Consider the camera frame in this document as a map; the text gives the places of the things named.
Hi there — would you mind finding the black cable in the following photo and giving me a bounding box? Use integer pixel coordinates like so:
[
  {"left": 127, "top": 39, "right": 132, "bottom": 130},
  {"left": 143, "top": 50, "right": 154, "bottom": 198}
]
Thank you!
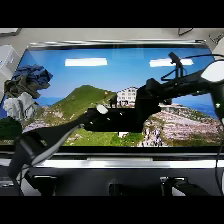
[{"left": 181, "top": 52, "right": 224, "bottom": 62}]

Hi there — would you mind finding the olive brown garment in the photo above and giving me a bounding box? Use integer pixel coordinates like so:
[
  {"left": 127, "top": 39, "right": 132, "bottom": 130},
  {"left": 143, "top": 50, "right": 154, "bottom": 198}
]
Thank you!
[{"left": 3, "top": 74, "right": 52, "bottom": 100}]

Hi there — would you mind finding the white garment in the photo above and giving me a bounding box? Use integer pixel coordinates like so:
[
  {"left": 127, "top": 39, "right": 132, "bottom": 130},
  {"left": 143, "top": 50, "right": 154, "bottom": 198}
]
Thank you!
[{"left": 2, "top": 92, "right": 39, "bottom": 122}]

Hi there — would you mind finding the blue garment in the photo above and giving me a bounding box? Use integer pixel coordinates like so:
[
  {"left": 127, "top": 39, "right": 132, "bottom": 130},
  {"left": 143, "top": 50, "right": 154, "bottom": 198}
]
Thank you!
[{"left": 12, "top": 64, "right": 54, "bottom": 90}]

